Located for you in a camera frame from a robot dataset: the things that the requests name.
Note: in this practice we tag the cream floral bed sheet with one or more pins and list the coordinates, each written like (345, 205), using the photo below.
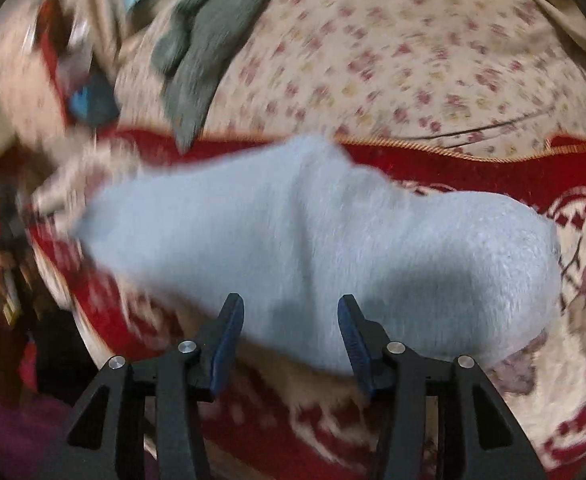
(483, 77)

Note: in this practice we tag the grey fleece blanket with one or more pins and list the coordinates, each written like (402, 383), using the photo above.
(202, 39)

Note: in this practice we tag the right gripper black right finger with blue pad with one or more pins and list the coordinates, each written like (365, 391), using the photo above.
(477, 435)

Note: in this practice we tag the light grey fleece pants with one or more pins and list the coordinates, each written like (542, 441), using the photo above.
(294, 227)

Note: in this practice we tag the beige curtain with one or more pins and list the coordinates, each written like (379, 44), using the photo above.
(108, 28)

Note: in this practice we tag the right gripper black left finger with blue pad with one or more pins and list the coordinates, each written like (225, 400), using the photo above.
(103, 436)

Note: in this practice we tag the magenta sleeve forearm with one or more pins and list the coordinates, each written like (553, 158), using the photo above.
(29, 421)

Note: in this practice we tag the blue bag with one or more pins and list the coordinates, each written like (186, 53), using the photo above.
(94, 104)

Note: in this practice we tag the red white floral blanket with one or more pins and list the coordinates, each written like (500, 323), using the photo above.
(280, 418)

